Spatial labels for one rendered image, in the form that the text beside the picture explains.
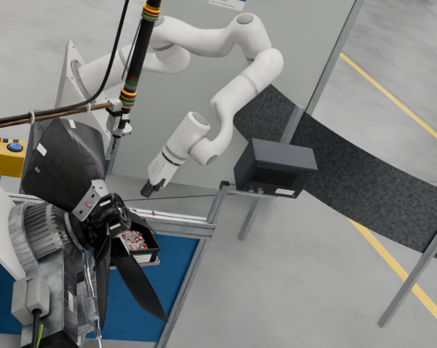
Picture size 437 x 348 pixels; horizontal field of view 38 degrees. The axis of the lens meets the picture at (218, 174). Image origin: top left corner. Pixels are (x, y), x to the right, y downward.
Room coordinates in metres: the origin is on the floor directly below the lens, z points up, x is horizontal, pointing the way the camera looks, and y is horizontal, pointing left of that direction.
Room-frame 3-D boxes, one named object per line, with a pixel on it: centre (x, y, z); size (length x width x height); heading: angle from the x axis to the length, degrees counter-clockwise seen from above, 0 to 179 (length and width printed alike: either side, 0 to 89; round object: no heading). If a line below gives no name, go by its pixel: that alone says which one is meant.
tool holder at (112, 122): (1.50, 0.31, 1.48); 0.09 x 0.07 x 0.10; 148
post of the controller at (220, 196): (2.05, -0.04, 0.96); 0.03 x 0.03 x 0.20; 23
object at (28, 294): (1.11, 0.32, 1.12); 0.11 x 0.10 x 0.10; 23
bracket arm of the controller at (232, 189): (2.09, -0.14, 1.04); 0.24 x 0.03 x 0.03; 113
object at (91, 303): (1.19, 0.18, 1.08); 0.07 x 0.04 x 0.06; 34
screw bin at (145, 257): (1.76, 0.23, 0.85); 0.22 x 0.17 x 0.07; 129
